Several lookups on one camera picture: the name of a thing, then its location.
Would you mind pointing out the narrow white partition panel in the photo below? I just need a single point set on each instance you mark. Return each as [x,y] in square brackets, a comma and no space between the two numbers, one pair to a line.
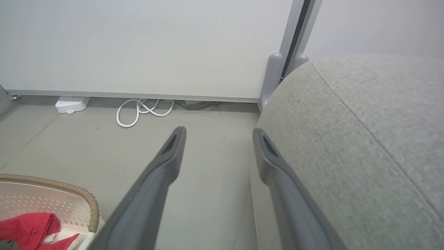
[374,24]

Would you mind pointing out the white perforated laundry basket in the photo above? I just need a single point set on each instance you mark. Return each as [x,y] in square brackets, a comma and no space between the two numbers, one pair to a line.
[79,201]

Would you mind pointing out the grey fabric sofa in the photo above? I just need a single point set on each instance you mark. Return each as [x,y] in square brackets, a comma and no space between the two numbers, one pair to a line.
[364,149]

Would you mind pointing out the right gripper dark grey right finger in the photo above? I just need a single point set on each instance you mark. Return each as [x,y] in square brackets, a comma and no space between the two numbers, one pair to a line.
[291,201]

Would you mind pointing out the white power strip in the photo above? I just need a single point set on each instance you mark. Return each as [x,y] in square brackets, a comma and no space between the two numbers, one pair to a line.
[71,104]

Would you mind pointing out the wide white partition panel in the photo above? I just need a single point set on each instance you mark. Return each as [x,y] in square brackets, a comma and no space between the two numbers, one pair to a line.
[145,45]

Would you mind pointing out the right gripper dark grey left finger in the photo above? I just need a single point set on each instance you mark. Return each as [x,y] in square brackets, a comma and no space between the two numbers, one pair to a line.
[145,194]

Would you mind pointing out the red garment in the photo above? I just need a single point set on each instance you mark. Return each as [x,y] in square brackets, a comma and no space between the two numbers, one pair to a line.
[27,229]

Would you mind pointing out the grey partition foot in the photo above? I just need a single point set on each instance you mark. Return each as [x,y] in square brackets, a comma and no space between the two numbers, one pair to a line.
[299,61]
[272,80]

